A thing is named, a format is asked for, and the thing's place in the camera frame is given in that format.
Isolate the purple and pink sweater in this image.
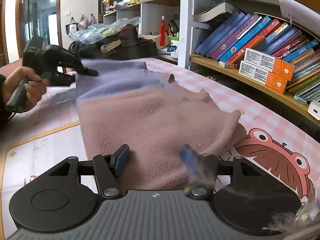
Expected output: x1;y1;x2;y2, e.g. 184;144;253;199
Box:
76;60;246;191

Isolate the person's left hand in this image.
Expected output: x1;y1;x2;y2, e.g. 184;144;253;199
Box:
1;67;49;111

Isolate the clear plastic bag of items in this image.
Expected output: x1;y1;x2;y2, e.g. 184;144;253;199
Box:
69;16;140;45

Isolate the dark green cloth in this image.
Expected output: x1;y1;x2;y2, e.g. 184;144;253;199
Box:
68;24;158;61

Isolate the pink cartoon checkered tablecloth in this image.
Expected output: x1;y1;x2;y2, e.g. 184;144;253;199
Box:
1;58;319;239

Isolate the red tassel ornament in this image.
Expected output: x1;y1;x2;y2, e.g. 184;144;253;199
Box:
159;15;166;47

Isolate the grey white shelf unit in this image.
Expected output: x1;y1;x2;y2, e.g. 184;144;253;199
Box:
102;0;194;69

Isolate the white charger adapter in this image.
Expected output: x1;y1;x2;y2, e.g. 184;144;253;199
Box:
308;99;320;121

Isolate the row of colourful books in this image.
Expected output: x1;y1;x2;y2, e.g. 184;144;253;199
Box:
195;12;319;104

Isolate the upper orange white box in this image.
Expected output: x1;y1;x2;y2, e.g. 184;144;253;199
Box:
244;48;295;81

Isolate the wooden bookshelf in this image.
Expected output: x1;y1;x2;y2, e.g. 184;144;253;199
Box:
189;0;319;125

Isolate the grey lying book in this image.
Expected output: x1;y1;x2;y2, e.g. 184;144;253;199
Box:
193;1;242;23

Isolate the white tablet device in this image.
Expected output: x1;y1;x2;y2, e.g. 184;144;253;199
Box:
278;0;320;37

